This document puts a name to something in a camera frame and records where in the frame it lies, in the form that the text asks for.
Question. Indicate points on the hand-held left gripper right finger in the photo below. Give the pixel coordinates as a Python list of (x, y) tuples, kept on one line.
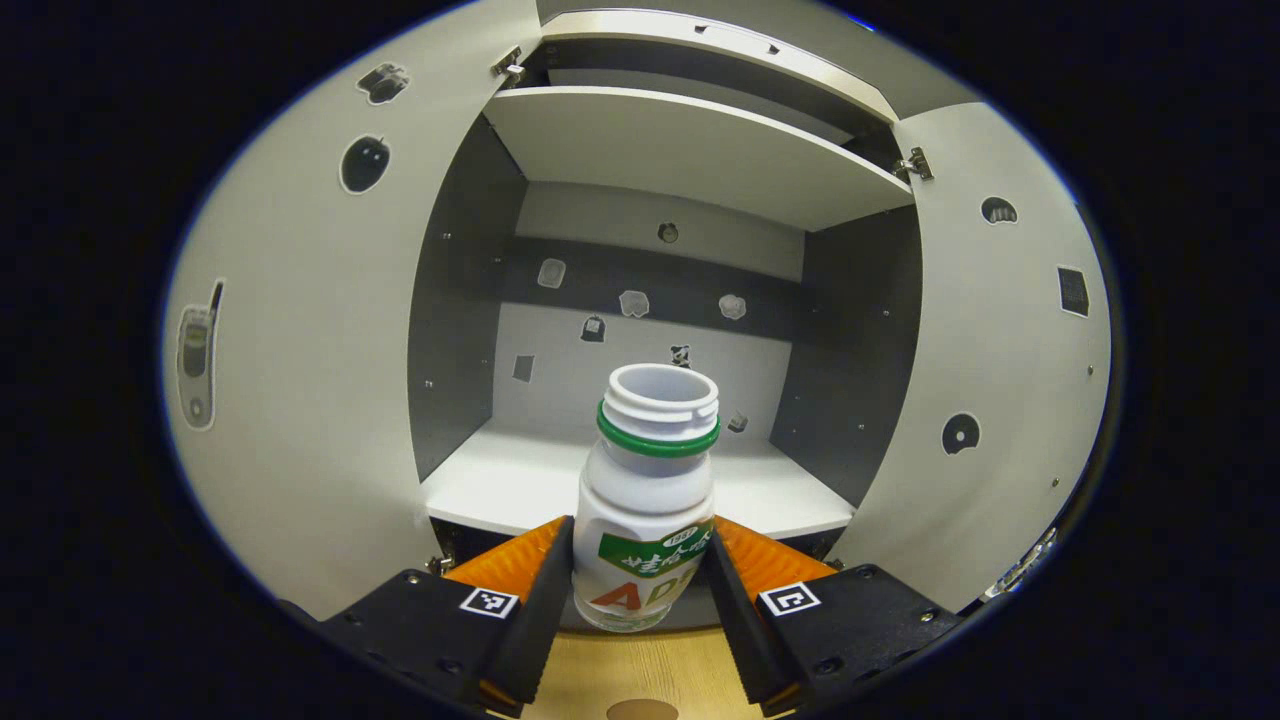
[(740, 640)]

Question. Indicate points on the white cabinet shelf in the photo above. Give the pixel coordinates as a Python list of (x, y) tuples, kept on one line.
[(680, 150), (500, 480)]

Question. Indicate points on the white cabinet drawer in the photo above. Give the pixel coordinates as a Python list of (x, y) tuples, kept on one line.
[(640, 25)]

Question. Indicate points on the round cork coaster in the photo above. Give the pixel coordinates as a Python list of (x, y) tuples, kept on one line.
[(643, 711)]

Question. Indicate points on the white cabinet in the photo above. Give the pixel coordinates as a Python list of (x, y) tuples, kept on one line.
[(600, 215)]

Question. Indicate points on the white cabinet door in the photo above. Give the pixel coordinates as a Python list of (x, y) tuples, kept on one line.
[(300, 400), (1000, 380)]

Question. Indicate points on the white plastic bottle green label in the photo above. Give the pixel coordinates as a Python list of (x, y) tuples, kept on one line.
[(645, 480)]

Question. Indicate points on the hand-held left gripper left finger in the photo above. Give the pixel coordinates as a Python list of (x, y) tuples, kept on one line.
[(545, 620)]

